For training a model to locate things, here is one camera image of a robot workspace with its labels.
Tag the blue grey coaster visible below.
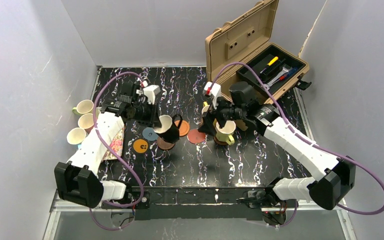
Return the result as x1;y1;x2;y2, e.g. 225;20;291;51
142;127;159;142

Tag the olive mug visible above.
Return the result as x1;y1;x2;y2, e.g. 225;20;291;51
153;114;183;144

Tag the red coaster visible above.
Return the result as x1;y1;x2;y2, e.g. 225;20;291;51
187;128;206;144

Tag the yellow mug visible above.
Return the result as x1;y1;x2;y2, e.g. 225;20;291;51
215;120;237;146

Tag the peach mug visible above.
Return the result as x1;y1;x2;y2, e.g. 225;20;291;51
201;105;210;117

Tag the dark brown coaster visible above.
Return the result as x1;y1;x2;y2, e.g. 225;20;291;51
156;137;175;151

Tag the orange wooden coaster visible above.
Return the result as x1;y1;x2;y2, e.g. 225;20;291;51
174;120;190;137

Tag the orange smiley coaster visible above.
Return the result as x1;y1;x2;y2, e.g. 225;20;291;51
132;138;149;154

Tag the dark walnut coaster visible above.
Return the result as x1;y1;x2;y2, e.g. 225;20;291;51
213;136;228;146

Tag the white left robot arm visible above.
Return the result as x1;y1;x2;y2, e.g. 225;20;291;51
54;82;161;208

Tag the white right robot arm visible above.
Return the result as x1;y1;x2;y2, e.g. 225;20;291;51
198;81;356;210

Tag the floral tray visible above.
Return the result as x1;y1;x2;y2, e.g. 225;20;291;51
102;127;125;161

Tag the red blue screwdriver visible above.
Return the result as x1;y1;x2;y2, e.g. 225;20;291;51
277;67;298;81

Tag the black toolbox tray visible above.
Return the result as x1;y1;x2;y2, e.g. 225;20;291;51
240;42;310;100

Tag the silver wrench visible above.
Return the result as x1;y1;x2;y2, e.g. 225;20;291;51
263;66;292;90

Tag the tan plastic toolbox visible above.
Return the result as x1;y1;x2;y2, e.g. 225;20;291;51
205;0;312;132

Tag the green mug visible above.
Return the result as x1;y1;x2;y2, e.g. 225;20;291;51
71;99;95;116

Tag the pink mug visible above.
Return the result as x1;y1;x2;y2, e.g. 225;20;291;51
77;113;94;134

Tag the blue mug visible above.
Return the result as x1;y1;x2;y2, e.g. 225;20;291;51
66;127;88;145

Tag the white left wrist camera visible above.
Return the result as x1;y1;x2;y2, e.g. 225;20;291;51
142;85;161;105

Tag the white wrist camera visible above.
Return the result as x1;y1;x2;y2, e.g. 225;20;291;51
203;81;222;110
142;85;161;105

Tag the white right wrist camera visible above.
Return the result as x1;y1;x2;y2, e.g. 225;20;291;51
203;81;222;110

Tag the yellow handled screwdriver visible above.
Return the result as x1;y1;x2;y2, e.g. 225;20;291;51
260;56;279;74

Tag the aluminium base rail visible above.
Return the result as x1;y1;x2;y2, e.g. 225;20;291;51
43;187;356;240

